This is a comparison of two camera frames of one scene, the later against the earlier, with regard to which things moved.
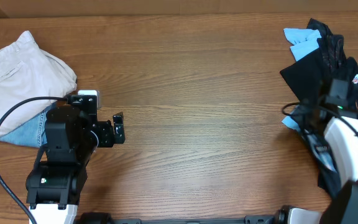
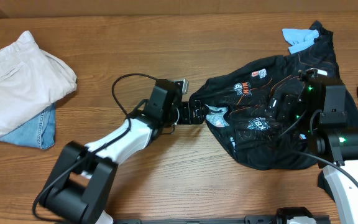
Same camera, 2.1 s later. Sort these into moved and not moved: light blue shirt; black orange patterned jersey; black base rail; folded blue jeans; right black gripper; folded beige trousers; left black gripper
Moved: left black gripper; black orange patterned jersey; right black gripper
Not moved: folded blue jeans; light blue shirt; black base rail; folded beige trousers
